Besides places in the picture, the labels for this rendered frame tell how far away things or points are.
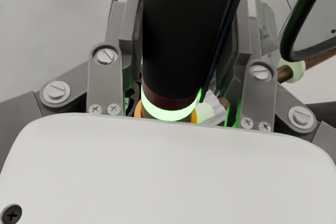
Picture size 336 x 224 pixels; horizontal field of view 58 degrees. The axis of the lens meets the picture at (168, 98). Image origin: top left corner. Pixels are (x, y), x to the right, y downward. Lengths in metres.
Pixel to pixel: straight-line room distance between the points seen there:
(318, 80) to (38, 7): 2.07
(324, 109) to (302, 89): 0.26
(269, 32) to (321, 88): 0.15
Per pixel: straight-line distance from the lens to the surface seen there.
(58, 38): 2.16
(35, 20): 2.31
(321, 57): 0.32
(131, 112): 0.37
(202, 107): 0.24
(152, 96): 0.16
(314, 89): 0.58
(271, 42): 0.63
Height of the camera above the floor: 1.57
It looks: 59 degrees down
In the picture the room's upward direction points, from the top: 9 degrees clockwise
